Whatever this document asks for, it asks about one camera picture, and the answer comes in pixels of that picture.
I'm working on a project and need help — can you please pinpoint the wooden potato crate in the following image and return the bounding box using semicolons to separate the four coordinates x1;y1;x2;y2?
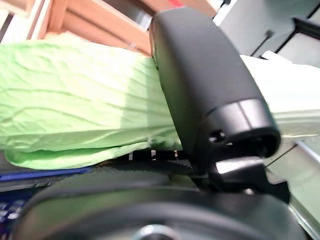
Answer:
24;0;218;61

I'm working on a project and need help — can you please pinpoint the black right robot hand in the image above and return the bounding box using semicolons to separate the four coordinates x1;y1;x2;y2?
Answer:
12;6;308;240

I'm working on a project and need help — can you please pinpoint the green white napa cabbage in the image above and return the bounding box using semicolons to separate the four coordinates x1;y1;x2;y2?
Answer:
0;33;320;171

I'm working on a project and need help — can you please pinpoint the blue plastic shopping basket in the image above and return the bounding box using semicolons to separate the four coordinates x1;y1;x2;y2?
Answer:
0;166;96;226

